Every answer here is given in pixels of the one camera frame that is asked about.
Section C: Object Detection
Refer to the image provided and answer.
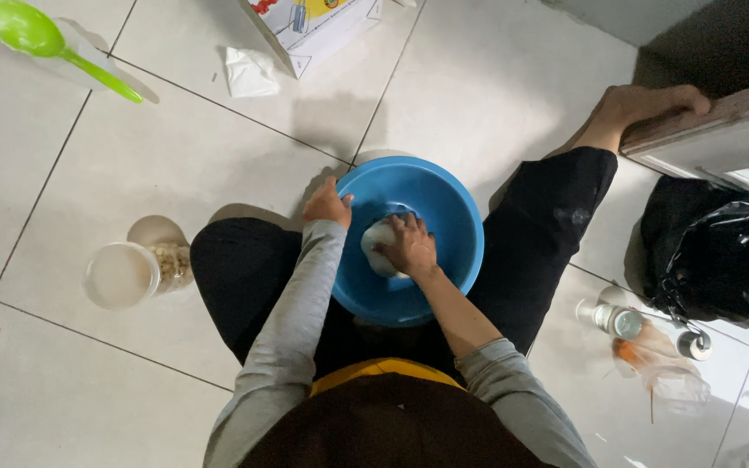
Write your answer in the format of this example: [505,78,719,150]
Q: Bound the blue plastic bowl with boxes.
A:
[331,156,485,328]

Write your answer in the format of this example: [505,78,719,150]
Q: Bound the person's left hand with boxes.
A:
[302,177,355,230]

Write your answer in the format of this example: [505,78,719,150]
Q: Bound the clear plastic bag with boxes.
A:
[611,337,713,418]

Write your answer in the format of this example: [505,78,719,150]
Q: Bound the person's black trousers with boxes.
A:
[190,146,620,386]

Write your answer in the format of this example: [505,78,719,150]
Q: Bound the printed cardboard box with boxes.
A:
[239,0,385,80]

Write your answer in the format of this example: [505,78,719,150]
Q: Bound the wooden cabinet door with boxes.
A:
[619,73,749,210]

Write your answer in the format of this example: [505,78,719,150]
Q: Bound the white dough lump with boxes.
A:
[360,218,412,280]

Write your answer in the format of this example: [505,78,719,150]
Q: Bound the brown garment with yellow trim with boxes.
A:
[238,357,559,468]

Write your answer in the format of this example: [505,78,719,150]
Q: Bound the crumpled white plastic wrapper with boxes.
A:
[224,46,282,99]

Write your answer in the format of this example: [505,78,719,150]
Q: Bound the small silver-capped bottle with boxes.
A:
[646,322,713,362]

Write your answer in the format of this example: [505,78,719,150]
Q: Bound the green plastic ladle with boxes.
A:
[0,0,144,105]

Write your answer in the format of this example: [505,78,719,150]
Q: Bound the person's right hand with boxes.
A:
[372,212,439,281]

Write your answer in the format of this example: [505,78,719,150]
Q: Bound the clear jar with nuts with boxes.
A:
[84,215,195,311]

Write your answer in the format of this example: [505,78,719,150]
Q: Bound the black plastic bag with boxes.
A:
[637,175,749,330]

